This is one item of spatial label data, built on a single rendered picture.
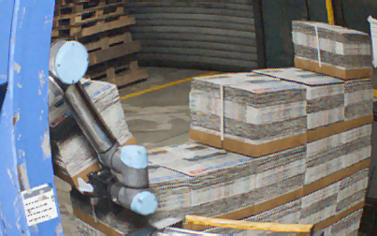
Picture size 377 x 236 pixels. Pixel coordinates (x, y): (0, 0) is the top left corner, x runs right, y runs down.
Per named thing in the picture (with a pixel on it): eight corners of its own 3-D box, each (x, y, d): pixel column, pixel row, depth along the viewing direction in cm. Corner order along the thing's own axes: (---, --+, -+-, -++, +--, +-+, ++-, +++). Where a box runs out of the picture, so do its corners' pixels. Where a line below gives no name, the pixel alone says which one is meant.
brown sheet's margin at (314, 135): (249, 127, 341) (249, 116, 340) (294, 118, 358) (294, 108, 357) (309, 141, 312) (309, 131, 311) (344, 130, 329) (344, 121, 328)
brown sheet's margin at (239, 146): (188, 139, 324) (188, 127, 323) (248, 127, 340) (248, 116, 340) (255, 157, 294) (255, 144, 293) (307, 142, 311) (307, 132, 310)
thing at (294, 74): (250, 72, 334) (250, 69, 334) (294, 68, 352) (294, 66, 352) (310, 86, 306) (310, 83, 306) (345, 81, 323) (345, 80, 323)
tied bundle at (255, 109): (188, 140, 324) (187, 77, 319) (249, 129, 341) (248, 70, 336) (254, 159, 294) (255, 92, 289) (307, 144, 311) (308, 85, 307)
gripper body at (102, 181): (100, 163, 252) (121, 172, 243) (110, 186, 256) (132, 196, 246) (84, 174, 249) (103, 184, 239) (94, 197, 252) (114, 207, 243)
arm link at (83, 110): (29, 56, 227) (102, 174, 249) (37, 58, 218) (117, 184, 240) (53, 32, 231) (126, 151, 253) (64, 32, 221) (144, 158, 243)
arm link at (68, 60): (-4, 192, 215) (80, 54, 227) (7, 205, 202) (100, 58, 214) (-24, 169, 209) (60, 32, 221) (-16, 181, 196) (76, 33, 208)
